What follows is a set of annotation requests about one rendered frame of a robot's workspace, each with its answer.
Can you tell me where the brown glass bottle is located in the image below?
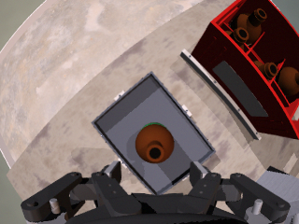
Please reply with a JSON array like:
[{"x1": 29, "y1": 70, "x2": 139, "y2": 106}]
[
  {"x1": 275, "y1": 67, "x2": 299, "y2": 97},
  {"x1": 228, "y1": 8, "x2": 267, "y2": 46},
  {"x1": 224, "y1": 27, "x2": 249, "y2": 50},
  {"x1": 135, "y1": 122, "x2": 175, "y2": 163},
  {"x1": 252, "y1": 60, "x2": 278, "y2": 82}
]

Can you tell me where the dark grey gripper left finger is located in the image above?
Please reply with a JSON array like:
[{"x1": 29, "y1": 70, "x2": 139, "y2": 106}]
[{"x1": 21, "y1": 161, "x2": 141, "y2": 224}]

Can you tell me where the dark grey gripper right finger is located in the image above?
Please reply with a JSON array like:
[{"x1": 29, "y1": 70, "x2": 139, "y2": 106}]
[{"x1": 176, "y1": 161, "x2": 291, "y2": 224}]

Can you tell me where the red bottle crate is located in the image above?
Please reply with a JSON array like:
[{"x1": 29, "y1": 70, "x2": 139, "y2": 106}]
[{"x1": 191, "y1": 0, "x2": 299, "y2": 140}]

